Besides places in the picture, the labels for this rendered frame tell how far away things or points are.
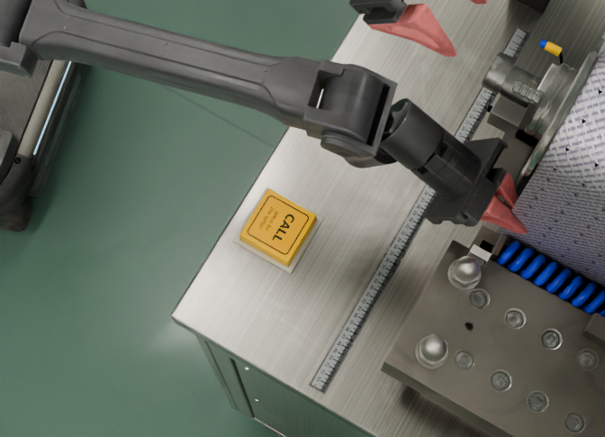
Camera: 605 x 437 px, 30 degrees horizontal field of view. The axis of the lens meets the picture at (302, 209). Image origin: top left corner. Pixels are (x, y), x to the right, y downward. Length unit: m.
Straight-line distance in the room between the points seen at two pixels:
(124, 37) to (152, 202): 1.22
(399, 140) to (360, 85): 0.07
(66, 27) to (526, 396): 0.62
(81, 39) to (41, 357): 1.24
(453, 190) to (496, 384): 0.22
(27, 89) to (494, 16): 1.04
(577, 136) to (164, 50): 0.42
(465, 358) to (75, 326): 1.23
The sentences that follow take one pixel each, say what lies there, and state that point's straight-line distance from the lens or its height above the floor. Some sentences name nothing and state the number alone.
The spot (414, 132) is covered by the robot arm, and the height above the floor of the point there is 1.18.
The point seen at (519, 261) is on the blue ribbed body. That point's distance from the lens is 1.27.
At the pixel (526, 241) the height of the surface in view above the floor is 1.03.
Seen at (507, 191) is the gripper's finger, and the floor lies 1.12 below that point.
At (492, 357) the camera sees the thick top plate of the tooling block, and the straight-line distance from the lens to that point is 1.26.
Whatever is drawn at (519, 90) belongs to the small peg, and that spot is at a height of 1.27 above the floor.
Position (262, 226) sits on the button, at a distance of 1.38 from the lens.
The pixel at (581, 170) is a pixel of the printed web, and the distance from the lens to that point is 1.06.
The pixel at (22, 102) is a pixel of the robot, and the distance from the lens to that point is 2.24.
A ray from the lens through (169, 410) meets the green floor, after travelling 2.28.
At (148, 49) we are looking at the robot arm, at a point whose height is 1.20.
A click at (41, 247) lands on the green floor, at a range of 2.39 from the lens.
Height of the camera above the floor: 2.25
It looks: 73 degrees down
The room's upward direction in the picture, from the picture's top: straight up
